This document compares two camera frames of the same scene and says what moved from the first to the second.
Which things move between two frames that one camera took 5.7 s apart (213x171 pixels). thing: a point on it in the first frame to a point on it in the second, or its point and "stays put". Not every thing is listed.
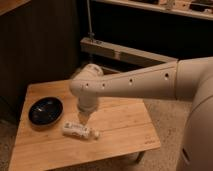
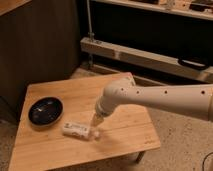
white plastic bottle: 79,131 stays put
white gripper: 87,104 to 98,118
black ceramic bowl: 45,111 stays put
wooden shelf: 200,9 stays put
